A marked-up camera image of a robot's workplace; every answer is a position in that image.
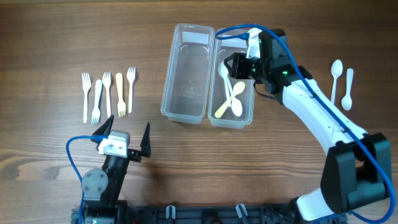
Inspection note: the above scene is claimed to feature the clear plastic container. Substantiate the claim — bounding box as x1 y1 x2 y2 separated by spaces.
161 24 215 124
208 39 254 129

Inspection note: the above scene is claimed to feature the yellow plastic fork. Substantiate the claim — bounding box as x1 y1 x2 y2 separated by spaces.
116 73 126 118

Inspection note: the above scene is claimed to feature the white plastic fork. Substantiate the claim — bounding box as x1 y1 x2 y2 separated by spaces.
91 80 103 124
81 72 91 123
127 67 136 113
102 72 112 117

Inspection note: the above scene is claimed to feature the blue right cable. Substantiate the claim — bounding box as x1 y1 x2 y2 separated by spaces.
215 24 397 224

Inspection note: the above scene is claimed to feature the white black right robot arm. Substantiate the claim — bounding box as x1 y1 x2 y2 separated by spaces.
224 24 396 223

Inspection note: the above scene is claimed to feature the white plastic spoon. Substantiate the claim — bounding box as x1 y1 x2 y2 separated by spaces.
341 68 354 111
230 82 246 117
330 60 343 104
218 62 233 99

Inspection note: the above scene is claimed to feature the blue left cable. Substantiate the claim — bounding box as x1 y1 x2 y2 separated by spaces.
65 135 109 224

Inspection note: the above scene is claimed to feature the yellow plastic spoon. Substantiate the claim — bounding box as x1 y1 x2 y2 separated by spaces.
215 82 246 118

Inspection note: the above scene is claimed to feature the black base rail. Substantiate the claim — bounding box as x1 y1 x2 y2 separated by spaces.
70 202 348 224

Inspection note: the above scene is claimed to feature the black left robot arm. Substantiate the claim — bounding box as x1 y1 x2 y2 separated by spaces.
78 116 151 223

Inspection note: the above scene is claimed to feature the right clear plastic container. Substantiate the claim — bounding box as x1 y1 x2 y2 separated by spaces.
208 39 254 129

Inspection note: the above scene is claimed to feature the blue cable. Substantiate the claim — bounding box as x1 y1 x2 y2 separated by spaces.
215 24 397 224
65 135 109 224

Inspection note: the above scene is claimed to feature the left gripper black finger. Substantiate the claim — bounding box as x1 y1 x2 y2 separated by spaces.
91 115 114 143
140 122 151 157

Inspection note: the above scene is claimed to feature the left clear plastic container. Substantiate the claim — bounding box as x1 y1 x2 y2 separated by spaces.
161 24 215 124

